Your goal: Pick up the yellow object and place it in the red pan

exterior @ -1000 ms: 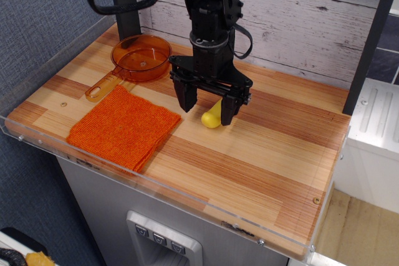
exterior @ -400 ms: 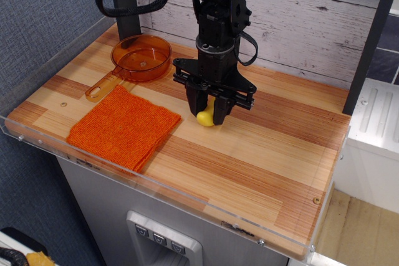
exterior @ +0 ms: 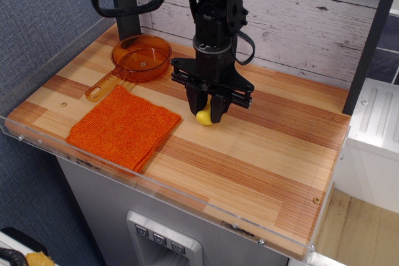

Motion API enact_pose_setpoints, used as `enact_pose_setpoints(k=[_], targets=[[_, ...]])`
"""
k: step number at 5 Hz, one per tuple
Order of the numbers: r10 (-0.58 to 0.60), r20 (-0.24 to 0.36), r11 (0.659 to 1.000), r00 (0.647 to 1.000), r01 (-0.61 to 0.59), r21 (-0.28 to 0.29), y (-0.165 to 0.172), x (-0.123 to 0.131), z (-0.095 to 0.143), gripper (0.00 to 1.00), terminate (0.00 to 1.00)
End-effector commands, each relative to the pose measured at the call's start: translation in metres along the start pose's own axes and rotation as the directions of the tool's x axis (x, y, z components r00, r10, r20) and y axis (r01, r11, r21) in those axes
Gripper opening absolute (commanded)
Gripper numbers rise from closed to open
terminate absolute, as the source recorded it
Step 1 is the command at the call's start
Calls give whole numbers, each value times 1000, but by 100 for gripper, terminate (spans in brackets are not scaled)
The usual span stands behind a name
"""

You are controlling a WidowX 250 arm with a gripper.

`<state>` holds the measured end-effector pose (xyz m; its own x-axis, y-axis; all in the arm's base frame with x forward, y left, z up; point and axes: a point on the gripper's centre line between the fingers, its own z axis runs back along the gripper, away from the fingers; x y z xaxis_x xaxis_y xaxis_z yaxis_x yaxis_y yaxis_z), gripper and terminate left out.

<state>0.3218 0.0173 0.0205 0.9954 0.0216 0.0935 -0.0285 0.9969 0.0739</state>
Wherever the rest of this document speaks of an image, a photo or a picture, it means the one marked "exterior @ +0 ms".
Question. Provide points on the white toy sink unit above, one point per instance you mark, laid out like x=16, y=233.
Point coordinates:
x=368, y=165

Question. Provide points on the clear acrylic table guard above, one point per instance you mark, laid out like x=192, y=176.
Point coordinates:
x=267, y=169

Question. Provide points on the grey toy fridge cabinet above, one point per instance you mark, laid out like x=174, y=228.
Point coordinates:
x=105, y=198

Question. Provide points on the yellow toy squash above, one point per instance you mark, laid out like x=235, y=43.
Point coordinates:
x=203, y=117

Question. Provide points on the yellow object bottom left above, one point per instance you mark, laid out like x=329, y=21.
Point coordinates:
x=39, y=259

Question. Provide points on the dark vertical post right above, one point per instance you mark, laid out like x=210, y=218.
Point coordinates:
x=373, y=38

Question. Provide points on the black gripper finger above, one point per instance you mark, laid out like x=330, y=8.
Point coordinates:
x=197, y=97
x=219, y=106

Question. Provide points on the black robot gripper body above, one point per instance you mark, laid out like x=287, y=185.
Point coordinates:
x=214, y=69

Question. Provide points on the orange transparent toy pan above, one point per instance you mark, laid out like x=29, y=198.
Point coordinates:
x=141, y=58

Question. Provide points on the orange knitted cloth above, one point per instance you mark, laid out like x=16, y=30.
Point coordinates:
x=124, y=129

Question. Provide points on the silver dispenser panel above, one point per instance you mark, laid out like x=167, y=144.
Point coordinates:
x=157, y=244

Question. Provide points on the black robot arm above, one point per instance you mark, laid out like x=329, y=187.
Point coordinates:
x=218, y=23

